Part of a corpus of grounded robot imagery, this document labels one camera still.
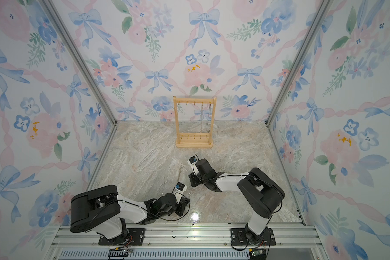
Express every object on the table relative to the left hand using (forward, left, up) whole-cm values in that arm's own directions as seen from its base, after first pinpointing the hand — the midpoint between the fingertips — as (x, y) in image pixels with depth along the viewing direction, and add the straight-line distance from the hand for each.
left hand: (191, 201), depth 84 cm
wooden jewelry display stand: (+37, -1, +5) cm, 37 cm away
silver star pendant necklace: (+11, +15, -1) cm, 19 cm away
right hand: (+14, +1, +1) cm, 14 cm away
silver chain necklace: (+20, +7, -1) cm, 21 cm away
